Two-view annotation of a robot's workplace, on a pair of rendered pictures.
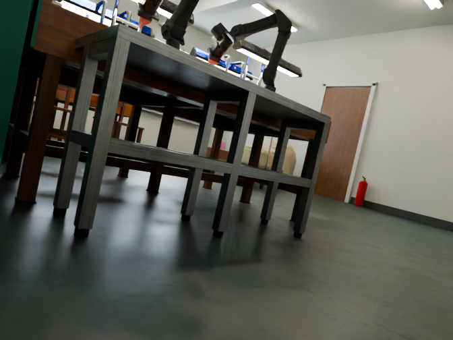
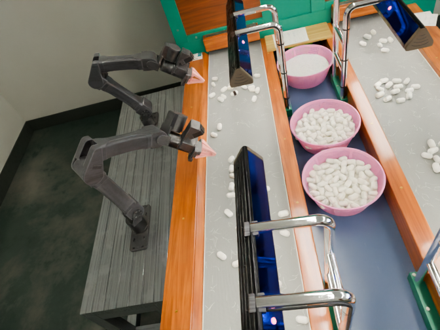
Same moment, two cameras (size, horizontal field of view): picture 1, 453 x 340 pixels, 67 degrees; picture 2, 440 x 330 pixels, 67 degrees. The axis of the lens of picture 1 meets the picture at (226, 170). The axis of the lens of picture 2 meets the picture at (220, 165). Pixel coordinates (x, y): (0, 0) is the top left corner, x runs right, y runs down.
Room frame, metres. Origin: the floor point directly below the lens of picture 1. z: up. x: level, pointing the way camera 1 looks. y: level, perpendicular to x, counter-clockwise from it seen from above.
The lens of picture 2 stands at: (2.65, -0.30, 1.71)
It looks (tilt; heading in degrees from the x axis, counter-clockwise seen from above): 47 degrees down; 143
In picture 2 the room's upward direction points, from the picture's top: 21 degrees counter-clockwise
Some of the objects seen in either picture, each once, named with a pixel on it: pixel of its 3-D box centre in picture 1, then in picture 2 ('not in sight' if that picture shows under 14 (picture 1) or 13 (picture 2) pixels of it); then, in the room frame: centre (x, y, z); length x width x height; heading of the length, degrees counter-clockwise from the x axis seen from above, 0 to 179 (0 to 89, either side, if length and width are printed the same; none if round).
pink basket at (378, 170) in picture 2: not in sight; (341, 184); (2.38, 0.37, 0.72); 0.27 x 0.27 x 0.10
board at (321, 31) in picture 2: not in sight; (296, 36); (1.80, 1.11, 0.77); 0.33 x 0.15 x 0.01; 38
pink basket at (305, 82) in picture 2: not in sight; (304, 68); (1.94, 0.94, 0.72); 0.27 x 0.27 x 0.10
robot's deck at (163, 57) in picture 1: (193, 88); (200, 162); (1.78, 0.26, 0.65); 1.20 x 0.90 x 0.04; 132
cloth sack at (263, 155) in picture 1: (263, 159); not in sight; (5.13, -0.50, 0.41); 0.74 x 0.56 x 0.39; 133
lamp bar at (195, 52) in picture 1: (223, 65); not in sight; (2.86, 0.21, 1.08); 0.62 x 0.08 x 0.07; 128
